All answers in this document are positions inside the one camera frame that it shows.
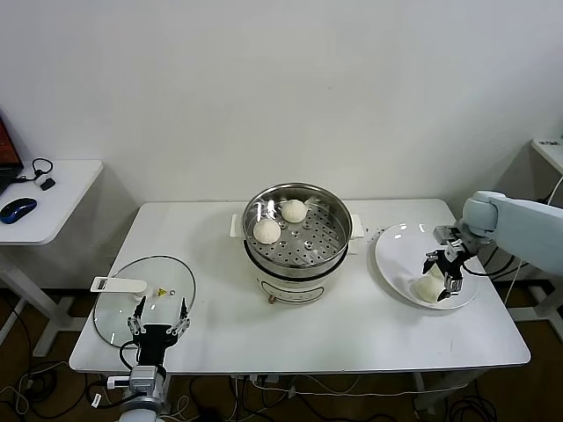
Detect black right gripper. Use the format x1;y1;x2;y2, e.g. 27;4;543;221
421;249;464;302

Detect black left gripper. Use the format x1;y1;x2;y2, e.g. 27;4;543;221
126;296;193;366

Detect stainless steel steamer basket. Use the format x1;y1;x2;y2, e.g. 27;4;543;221
229;183;366;270

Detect white round plate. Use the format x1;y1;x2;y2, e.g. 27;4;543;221
373;222;481;311

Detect white power strip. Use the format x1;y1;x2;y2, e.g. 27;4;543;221
230;373;287;386

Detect white electric cooker pot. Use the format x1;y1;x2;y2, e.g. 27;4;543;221
244;239;360;305

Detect white side desk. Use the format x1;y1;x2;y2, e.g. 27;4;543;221
0;158;105;358

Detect blue computer mouse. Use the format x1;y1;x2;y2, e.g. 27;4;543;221
0;197;38;223

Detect black laptop red screen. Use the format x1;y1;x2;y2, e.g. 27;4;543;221
0;109;24;194

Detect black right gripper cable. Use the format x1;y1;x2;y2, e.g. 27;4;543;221
461;254;502;278

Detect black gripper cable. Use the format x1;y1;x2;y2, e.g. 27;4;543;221
119;342;142;368
461;254;502;278

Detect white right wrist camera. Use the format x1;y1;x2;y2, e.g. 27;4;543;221
433;224;461;243

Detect glass lid with white handle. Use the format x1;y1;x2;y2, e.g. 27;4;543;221
90;256;197;348

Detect black power adapter cable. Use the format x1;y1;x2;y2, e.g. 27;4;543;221
483;245;529;282

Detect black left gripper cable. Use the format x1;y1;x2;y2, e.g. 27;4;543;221
119;342;142;368

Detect white hanging cable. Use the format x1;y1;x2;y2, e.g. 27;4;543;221
503;175;563;309

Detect black earphone cable loop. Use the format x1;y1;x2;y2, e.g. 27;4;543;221
16;156;55;182

